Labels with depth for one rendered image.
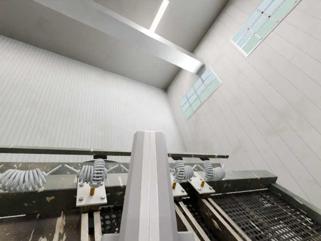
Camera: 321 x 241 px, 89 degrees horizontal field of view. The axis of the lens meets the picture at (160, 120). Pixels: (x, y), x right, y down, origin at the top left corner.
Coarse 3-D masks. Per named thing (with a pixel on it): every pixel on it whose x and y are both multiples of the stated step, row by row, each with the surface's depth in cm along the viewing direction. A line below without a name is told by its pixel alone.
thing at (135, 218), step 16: (144, 144) 8; (144, 160) 7; (128, 176) 7; (144, 176) 7; (128, 192) 6; (144, 192) 6; (128, 208) 5; (144, 208) 6; (128, 224) 5; (144, 224) 5; (112, 240) 5; (128, 240) 5; (144, 240) 5
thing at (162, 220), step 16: (160, 144) 8; (160, 160) 7; (160, 176) 7; (160, 192) 6; (160, 208) 6; (160, 224) 5; (176, 224) 5; (160, 240) 5; (176, 240) 5; (192, 240) 6
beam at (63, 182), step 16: (48, 176) 66; (64, 176) 68; (112, 176) 76; (240, 176) 109; (256, 176) 115; (272, 176) 122; (0, 192) 54; (32, 192) 58; (48, 192) 60; (64, 192) 62; (112, 192) 70; (224, 192) 102; (0, 208) 55; (16, 208) 57; (32, 208) 59; (48, 208) 61; (64, 208) 64
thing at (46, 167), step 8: (0, 168) 94; (8, 168) 96; (16, 168) 98; (24, 168) 99; (32, 168) 101; (40, 168) 103; (48, 168) 105; (64, 168) 108; (80, 168) 113; (120, 168) 125; (128, 168) 127; (200, 168) 158
